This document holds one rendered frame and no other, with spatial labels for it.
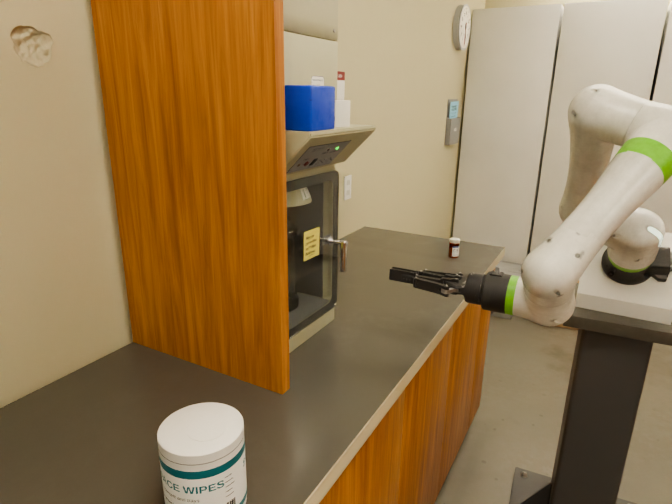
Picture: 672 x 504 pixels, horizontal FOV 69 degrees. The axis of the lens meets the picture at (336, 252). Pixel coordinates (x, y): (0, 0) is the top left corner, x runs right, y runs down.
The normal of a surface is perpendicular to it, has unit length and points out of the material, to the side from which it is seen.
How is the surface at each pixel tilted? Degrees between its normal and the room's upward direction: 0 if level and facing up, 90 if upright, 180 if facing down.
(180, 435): 0
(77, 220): 90
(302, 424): 0
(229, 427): 0
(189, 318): 90
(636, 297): 47
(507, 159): 90
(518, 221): 90
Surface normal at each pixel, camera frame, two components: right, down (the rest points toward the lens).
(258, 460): 0.01, -0.95
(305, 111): -0.48, 0.26
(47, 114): 0.87, 0.16
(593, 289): -0.35, -0.47
